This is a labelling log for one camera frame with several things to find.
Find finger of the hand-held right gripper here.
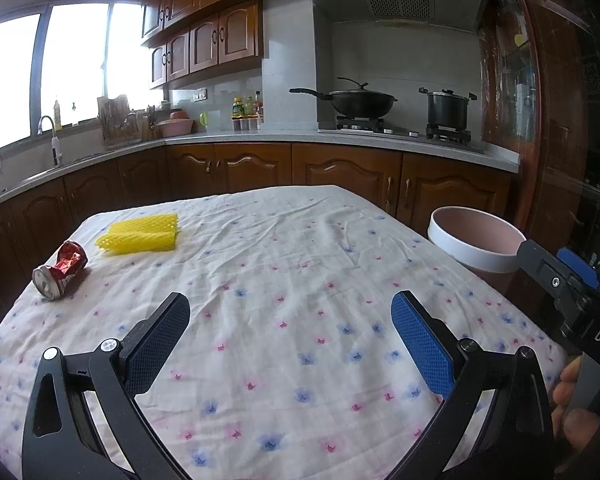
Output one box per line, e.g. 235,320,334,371
555,246,600,290
516,239,583,311

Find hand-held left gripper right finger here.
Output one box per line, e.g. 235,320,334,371
385,290,556,480

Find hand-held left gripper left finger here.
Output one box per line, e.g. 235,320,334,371
21,291,191,480

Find white rimmed pink bin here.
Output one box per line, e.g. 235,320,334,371
426,206,528,286

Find person's right hand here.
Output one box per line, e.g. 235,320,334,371
551,360,600,461

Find yellow foam fruit net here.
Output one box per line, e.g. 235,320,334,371
96,212,180,256

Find crushed red drink can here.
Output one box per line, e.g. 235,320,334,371
32,241,89,302

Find floral white tablecloth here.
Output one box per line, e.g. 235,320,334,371
0,185,568,480

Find glass door wooden cabinet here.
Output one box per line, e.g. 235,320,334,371
480,0,600,311

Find black lidded cooking pot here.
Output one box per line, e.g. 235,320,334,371
419,87,477,128

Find gas stove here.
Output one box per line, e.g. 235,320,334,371
317,115,486,155

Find brown wooden lower cabinets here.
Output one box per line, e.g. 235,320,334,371
0,142,513,341

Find brown wooden cabinets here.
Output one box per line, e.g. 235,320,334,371
137,0,321,91
0,142,513,341

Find pink plastic basin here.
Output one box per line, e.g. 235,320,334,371
156,110,196,138

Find kitchen faucet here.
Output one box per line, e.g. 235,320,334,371
37,115,63,167

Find wooden utensil rack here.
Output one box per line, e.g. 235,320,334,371
97,94,143,148

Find grey kitchen counter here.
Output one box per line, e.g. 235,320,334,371
0,130,521,213

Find black wok with lid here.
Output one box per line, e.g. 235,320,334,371
289,77,398,118

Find kitchen window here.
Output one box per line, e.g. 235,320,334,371
0,2,163,161

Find brown wooden upper cabinets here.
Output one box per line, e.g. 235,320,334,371
137,0,321,91

